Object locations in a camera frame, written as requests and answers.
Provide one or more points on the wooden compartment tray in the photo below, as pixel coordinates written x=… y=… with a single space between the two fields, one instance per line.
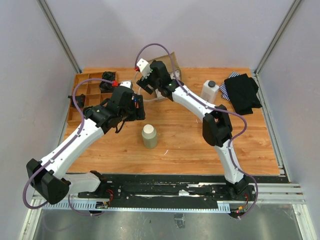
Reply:
x=90 y=89

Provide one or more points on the right aluminium frame post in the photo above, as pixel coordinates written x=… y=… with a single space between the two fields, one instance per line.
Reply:
x=278 y=34

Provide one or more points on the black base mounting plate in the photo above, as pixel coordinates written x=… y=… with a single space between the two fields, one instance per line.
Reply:
x=168 y=190

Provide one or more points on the left aluminium frame post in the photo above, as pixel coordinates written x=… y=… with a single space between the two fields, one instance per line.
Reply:
x=44 y=6

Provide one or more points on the blue white striped cloth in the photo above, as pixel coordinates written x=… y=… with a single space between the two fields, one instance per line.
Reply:
x=223 y=88

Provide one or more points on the white bottle grey cap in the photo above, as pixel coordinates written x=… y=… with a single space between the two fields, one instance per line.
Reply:
x=209 y=91

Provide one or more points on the aluminium frame post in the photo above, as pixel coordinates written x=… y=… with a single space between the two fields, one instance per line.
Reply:
x=44 y=6
x=278 y=34

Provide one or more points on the beige canvas bag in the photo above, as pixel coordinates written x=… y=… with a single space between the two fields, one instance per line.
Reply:
x=173 y=68

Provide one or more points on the white slotted cable duct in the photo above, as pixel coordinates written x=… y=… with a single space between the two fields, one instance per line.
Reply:
x=98 y=206

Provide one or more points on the cream bottle beige cap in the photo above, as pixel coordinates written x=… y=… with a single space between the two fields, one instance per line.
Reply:
x=149 y=136

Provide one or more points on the black garment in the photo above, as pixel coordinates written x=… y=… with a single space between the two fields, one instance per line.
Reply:
x=242 y=91

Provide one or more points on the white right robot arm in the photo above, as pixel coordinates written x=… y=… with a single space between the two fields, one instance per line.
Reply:
x=216 y=124

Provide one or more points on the rolled tie green pattern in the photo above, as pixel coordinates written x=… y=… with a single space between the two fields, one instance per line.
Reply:
x=109 y=76

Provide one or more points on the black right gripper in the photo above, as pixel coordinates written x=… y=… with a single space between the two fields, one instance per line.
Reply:
x=145 y=85

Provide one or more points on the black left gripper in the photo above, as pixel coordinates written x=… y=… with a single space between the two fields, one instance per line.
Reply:
x=138 y=113

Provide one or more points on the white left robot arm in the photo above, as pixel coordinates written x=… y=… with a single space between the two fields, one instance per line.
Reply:
x=49 y=176

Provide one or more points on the rolled tie dark blue dotted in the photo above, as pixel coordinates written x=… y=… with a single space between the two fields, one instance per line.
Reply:
x=106 y=87

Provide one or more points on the rolled tie orange pattern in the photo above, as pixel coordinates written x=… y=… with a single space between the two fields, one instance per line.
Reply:
x=79 y=99

